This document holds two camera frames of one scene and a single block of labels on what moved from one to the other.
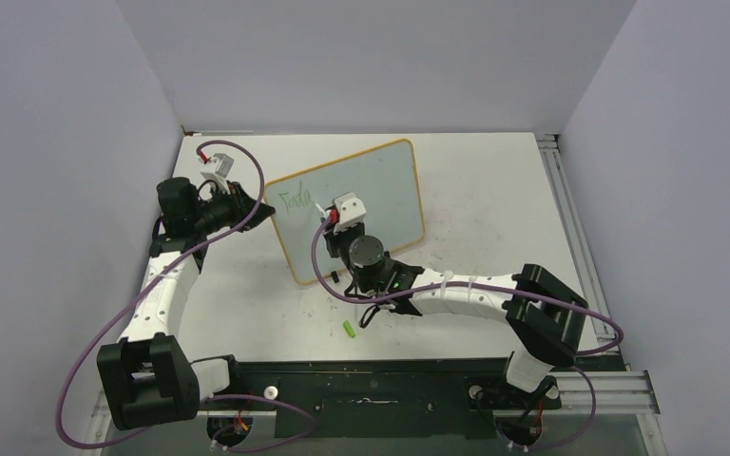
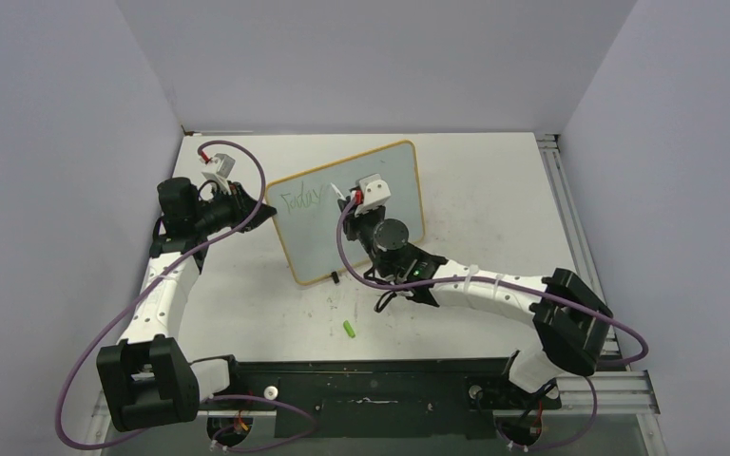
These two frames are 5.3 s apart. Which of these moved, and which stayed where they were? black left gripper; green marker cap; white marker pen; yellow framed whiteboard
Moved: white marker pen
Stayed: yellow framed whiteboard; black left gripper; green marker cap
